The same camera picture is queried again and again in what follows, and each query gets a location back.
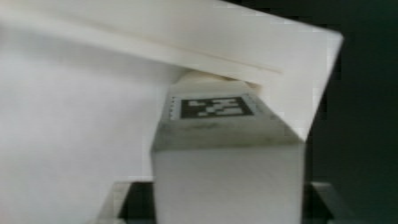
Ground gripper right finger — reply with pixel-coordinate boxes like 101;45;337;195
302;182;359;224

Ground white table leg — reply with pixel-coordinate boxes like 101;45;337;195
151;71;305;224

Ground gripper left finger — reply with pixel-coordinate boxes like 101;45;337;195
94;181;156;224

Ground white square table top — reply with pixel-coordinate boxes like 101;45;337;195
0;0;343;224

